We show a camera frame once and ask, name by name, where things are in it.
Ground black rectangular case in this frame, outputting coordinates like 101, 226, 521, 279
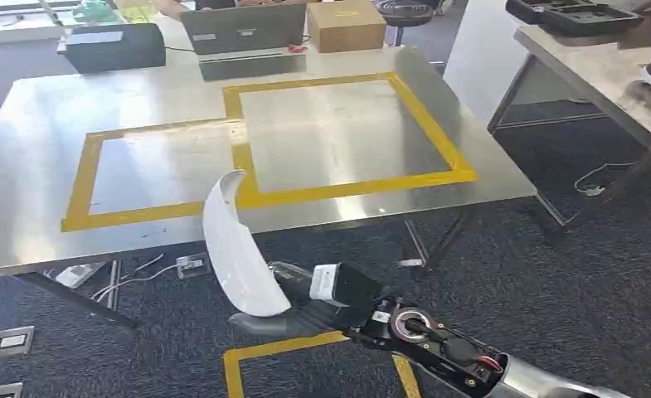
63, 22, 168, 75

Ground white floor cables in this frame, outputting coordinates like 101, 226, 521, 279
90, 252, 181, 303

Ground pale black wrist camera box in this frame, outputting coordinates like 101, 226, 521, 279
308, 261, 385, 309

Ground black moulded tray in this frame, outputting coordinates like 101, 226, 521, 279
504, 0, 580, 27
539, 2, 645, 38

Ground teal plastic bag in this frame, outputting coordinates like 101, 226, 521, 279
72, 0, 119, 23

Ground grey side table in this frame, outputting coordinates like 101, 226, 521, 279
487, 24, 651, 248

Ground white curved plastic part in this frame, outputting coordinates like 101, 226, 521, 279
202, 168, 293, 319

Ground grey laptop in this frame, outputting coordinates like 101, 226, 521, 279
179, 3, 308, 56

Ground white cable with adapter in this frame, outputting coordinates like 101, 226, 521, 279
573, 160, 640, 198

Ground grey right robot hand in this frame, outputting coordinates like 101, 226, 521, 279
228, 261, 360, 337

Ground open floor socket box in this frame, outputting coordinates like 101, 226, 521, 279
175, 253, 209, 280

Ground black round stool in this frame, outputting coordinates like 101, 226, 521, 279
377, 0, 435, 48

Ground yellow floor tape outline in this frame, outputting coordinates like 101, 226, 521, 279
222, 330, 423, 398

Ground brown cardboard box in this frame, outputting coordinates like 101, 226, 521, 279
306, 0, 388, 55

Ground steel work bench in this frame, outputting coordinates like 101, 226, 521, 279
0, 45, 539, 331

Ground white power adapter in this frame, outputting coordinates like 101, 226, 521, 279
54, 261, 107, 290

